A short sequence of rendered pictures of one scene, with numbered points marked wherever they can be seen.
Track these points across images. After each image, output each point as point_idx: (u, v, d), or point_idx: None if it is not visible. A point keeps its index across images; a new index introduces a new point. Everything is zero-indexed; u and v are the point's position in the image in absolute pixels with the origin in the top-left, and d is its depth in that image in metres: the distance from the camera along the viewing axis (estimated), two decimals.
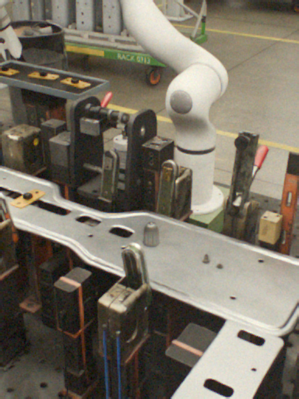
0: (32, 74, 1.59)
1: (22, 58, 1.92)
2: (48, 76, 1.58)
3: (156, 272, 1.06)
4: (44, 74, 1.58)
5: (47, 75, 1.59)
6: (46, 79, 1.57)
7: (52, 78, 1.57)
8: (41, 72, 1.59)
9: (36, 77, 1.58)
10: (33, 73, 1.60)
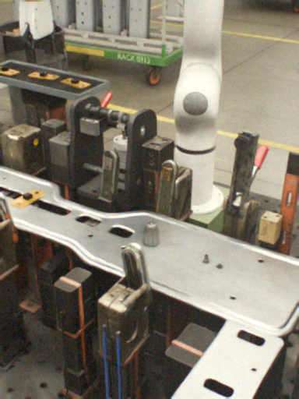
0: (32, 75, 1.59)
1: (29, 52, 1.52)
2: (48, 76, 1.58)
3: (156, 272, 1.06)
4: (44, 74, 1.58)
5: (47, 75, 1.59)
6: (46, 79, 1.57)
7: (52, 78, 1.57)
8: (41, 72, 1.59)
9: (36, 77, 1.58)
10: (33, 73, 1.60)
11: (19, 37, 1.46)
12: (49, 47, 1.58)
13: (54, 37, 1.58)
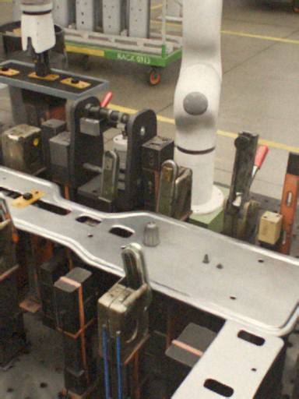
0: (32, 75, 1.59)
1: (38, 66, 1.57)
2: (47, 76, 1.58)
3: (156, 272, 1.06)
4: None
5: (47, 75, 1.59)
6: (46, 79, 1.57)
7: (52, 78, 1.57)
8: None
9: (36, 77, 1.58)
10: (33, 73, 1.60)
11: (29, 57, 1.51)
12: (45, 66, 1.58)
13: (50, 58, 1.58)
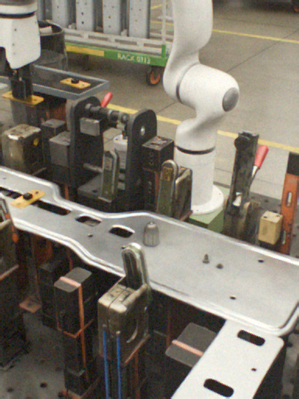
0: (8, 94, 1.21)
1: (15, 85, 1.18)
2: (28, 99, 1.19)
3: (156, 272, 1.06)
4: None
5: (28, 97, 1.20)
6: (25, 102, 1.18)
7: (33, 101, 1.18)
8: None
9: (12, 98, 1.19)
10: (10, 92, 1.22)
11: (1, 74, 1.12)
12: (26, 85, 1.19)
13: (32, 75, 1.19)
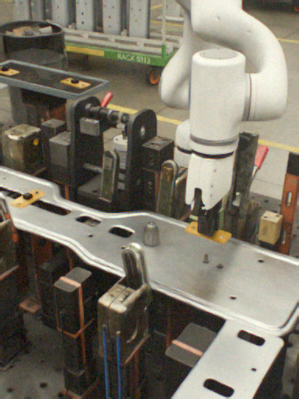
0: (191, 227, 1.07)
1: (202, 220, 1.04)
2: (215, 235, 1.04)
3: (156, 272, 1.06)
4: None
5: (214, 233, 1.05)
6: (212, 240, 1.03)
7: (222, 239, 1.03)
8: None
9: (198, 234, 1.05)
10: (192, 224, 1.08)
11: (193, 215, 0.98)
12: None
13: (220, 209, 1.04)
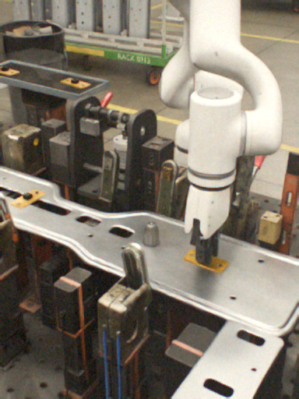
0: (189, 255, 1.10)
1: (200, 248, 1.07)
2: (212, 264, 1.08)
3: (156, 272, 1.06)
4: None
5: (212, 261, 1.09)
6: (210, 269, 1.07)
7: (219, 268, 1.07)
8: None
9: (196, 263, 1.08)
10: (191, 252, 1.11)
11: (191, 245, 1.01)
12: (211, 246, 1.08)
13: (219, 236, 1.08)
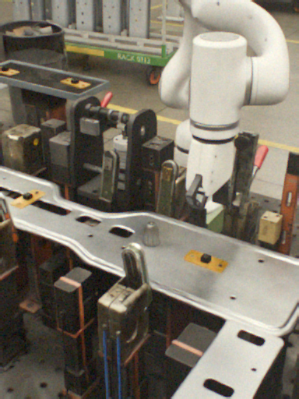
0: (189, 255, 1.10)
1: (195, 211, 1.00)
2: (212, 264, 1.08)
3: (156, 272, 1.06)
4: (208, 260, 1.08)
5: (212, 261, 1.09)
6: (210, 269, 1.07)
7: (219, 268, 1.07)
8: (203, 254, 1.09)
9: (196, 263, 1.08)
10: (191, 252, 1.11)
11: (187, 196, 0.94)
12: (221, 195, 1.06)
13: (230, 182, 1.05)
